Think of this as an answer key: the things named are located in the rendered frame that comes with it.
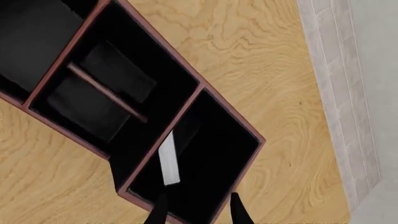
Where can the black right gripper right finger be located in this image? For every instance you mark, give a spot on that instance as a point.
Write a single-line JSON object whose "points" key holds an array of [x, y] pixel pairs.
{"points": [[238, 213]]}

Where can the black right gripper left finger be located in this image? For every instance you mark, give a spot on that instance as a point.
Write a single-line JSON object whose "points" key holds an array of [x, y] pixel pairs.
{"points": [[159, 214]]}

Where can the red-brown desk caddy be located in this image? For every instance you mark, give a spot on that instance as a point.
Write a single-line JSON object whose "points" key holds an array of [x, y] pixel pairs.
{"points": [[93, 28]]}

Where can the black book with white pages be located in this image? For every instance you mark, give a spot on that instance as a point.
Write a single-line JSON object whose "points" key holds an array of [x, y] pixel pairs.
{"points": [[169, 163]]}

